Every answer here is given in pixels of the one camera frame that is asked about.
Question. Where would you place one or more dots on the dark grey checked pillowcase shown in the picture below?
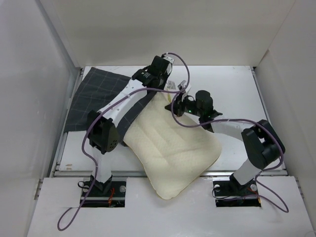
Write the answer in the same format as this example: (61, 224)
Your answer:
(96, 90)

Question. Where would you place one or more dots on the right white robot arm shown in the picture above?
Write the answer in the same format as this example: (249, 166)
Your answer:
(260, 140)

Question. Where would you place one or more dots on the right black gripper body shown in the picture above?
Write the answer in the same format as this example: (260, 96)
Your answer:
(187, 106)

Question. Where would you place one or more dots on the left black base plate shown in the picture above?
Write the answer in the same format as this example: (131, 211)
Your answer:
(114, 197)

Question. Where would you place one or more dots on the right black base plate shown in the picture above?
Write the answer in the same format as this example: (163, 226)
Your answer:
(227, 195)

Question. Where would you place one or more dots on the cream yellow pillow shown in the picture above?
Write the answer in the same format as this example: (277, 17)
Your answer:
(172, 156)

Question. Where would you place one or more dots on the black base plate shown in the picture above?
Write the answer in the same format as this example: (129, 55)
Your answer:
(114, 197)
(227, 195)

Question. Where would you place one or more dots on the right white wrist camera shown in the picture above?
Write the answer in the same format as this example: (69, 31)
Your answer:
(184, 88)

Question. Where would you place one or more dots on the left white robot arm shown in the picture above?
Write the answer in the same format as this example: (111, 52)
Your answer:
(102, 125)

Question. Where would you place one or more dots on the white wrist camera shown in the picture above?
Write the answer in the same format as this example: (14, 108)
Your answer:
(184, 88)
(170, 63)

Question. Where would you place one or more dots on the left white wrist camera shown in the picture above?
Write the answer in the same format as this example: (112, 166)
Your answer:
(170, 63)

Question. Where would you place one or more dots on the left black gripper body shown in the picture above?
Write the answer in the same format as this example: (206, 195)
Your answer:
(163, 79)

